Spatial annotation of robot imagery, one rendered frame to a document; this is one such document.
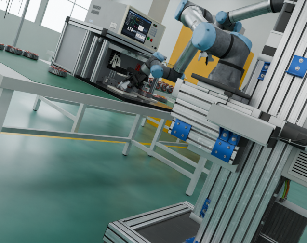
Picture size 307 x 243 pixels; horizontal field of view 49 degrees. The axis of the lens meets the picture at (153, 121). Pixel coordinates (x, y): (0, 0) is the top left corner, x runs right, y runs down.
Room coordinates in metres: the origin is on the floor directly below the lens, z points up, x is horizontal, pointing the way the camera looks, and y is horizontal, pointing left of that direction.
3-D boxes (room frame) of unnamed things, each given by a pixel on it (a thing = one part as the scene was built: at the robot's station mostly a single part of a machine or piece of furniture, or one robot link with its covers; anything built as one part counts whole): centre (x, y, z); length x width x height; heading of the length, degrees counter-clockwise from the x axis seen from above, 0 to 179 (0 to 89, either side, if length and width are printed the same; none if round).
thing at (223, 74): (1.58, -0.24, 1.09); 0.15 x 0.15 x 0.10
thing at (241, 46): (1.58, -0.23, 1.20); 0.13 x 0.12 x 0.14; 111
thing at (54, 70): (2.01, 0.64, 0.77); 0.11 x 0.11 x 0.04
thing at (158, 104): (2.37, 0.21, 0.76); 0.64 x 0.47 x 0.02; 145
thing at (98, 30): (2.55, 0.46, 1.09); 0.68 x 0.44 x 0.05; 145
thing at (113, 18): (2.56, 0.45, 1.22); 0.44 x 0.39 x 0.20; 145
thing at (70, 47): (2.33, 0.71, 0.91); 0.28 x 0.03 x 0.32; 55
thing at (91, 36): (2.51, 0.41, 0.92); 0.66 x 0.01 x 0.30; 145
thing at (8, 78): (2.51, 0.40, 0.72); 2.20 x 1.01 x 0.05; 145
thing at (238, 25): (2.34, -0.25, 1.45); 0.11 x 0.11 x 0.08; 51
